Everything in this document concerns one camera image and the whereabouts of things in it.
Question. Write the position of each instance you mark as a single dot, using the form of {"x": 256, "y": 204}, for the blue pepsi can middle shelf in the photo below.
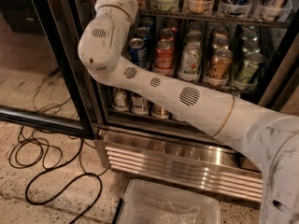
{"x": 138, "y": 52}

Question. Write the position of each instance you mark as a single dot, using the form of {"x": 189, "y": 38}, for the open glass fridge door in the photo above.
{"x": 43, "y": 83}

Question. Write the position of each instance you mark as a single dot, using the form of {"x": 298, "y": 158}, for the blue pepsi can top shelf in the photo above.
{"x": 235, "y": 8}

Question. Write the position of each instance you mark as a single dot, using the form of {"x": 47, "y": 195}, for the white capped juice bottle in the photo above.
{"x": 140, "y": 105}

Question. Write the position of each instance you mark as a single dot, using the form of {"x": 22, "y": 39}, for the top wire fridge shelf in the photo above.
{"x": 210, "y": 18}

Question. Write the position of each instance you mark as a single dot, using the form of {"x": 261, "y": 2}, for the blue pepsi can shelf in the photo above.
{"x": 235, "y": 8}
{"x": 138, "y": 52}

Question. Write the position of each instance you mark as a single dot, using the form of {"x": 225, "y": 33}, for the white green can middle shelf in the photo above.
{"x": 190, "y": 63}

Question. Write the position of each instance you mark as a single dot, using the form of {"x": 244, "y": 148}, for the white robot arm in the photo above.
{"x": 268, "y": 138}

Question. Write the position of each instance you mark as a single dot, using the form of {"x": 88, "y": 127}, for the red coke can middle shelf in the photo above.
{"x": 164, "y": 59}

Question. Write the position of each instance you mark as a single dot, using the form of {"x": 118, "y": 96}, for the gold can middle shelf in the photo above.
{"x": 219, "y": 64}

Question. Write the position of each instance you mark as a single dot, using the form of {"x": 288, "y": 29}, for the stainless steel fridge grille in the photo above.
{"x": 200, "y": 166}

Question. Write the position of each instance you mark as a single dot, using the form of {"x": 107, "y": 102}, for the clear plastic bin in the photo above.
{"x": 150, "y": 203}

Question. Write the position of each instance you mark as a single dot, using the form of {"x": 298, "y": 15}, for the striped can top shelf right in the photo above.
{"x": 272, "y": 10}

